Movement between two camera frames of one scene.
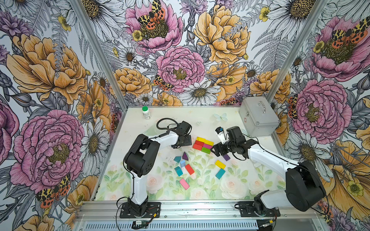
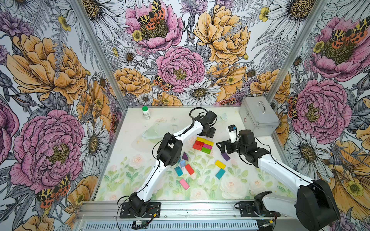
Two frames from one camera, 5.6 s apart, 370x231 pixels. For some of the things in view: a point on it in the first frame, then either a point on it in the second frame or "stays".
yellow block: [207, 142] stays
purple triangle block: [184, 156] stays
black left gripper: [187, 142] to [210, 134]
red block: [199, 143] stays
